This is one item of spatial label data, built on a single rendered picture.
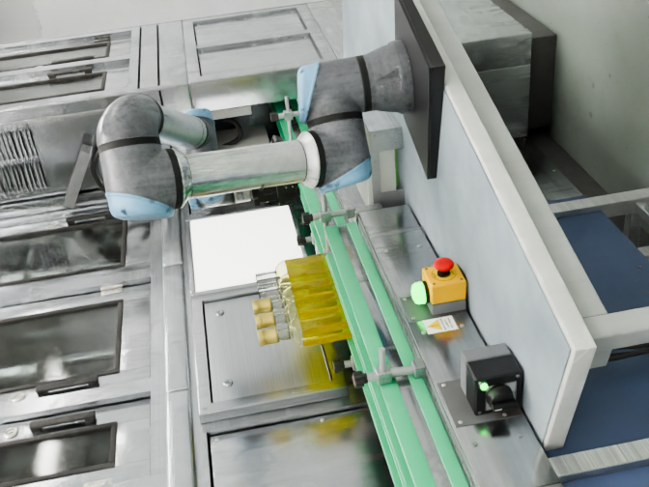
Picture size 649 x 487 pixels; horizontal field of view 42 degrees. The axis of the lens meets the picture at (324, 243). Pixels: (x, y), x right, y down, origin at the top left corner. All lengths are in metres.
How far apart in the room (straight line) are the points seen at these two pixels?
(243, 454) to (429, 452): 0.57
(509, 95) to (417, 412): 1.71
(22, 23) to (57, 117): 3.31
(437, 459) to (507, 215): 0.41
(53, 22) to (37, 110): 2.81
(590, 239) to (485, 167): 0.57
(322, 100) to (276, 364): 0.66
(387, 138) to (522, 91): 1.08
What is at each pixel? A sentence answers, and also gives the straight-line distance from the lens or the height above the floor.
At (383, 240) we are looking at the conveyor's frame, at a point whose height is 0.85.
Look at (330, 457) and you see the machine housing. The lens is 1.83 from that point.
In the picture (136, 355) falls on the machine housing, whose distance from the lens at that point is 2.21.
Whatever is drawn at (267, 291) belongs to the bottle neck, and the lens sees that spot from 2.02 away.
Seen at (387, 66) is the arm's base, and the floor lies 0.82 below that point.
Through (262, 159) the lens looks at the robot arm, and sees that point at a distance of 1.64.
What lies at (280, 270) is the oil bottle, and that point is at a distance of 2.06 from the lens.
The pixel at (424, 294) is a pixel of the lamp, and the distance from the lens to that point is 1.64.
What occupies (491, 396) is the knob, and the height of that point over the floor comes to 0.81.
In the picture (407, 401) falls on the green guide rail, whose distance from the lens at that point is 1.50.
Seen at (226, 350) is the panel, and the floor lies 1.24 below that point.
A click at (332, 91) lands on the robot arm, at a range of 1.71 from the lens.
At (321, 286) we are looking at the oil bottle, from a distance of 1.98.
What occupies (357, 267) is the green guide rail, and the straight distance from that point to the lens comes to 1.85.
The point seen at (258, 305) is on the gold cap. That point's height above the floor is 1.15.
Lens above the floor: 1.18
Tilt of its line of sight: 6 degrees down
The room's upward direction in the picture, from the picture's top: 100 degrees counter-clockwise
